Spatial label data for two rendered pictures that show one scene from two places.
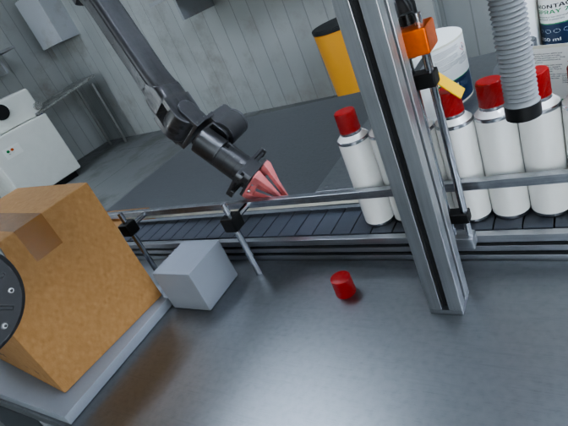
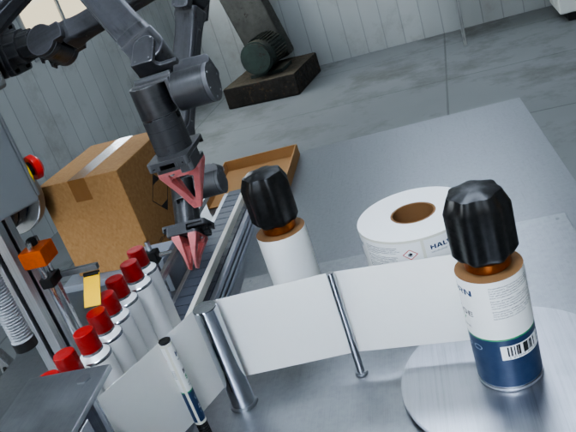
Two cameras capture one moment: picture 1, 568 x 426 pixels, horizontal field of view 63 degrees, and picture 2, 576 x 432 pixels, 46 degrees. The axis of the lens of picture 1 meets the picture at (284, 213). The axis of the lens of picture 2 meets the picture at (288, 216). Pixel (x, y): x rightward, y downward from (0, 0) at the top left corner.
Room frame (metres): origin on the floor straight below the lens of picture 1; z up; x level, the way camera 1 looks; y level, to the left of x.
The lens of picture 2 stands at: (0.45, -1.32, 1.54)
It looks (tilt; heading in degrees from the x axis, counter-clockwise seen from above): 23 degrees down; 65
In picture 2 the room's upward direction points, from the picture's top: 19 degrees counter-clockwise
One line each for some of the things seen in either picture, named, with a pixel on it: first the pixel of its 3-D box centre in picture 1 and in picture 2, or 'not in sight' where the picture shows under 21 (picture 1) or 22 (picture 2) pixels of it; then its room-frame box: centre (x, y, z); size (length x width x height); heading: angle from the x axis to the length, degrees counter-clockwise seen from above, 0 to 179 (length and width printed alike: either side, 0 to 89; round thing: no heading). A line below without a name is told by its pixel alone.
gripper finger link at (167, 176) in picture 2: not in sight; (189, 177); (0.76, -0.36, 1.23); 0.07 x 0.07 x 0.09; 52
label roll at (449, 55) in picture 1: (424, 73); (422, 248); (1.09, -0.45, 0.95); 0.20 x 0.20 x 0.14
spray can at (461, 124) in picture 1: (461, 155); (128, 344); (0.58, -0.27, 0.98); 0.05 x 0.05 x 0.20
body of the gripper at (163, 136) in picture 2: not in sight; (170, 137); (0.76, -0.36, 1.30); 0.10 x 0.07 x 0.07; 52
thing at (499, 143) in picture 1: (500, 149); (120, 363); (0.55, -0.31, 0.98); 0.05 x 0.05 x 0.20
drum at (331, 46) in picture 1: (352, 64); not in sight; (3.87, -1.04, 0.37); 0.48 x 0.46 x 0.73; 136
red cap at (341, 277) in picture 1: (342, 284); not in sight; (0.60, -0.04, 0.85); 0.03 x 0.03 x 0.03
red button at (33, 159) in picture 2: not in sight; (31, 168); (0.57, -0.28, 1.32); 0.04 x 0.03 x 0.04; 105
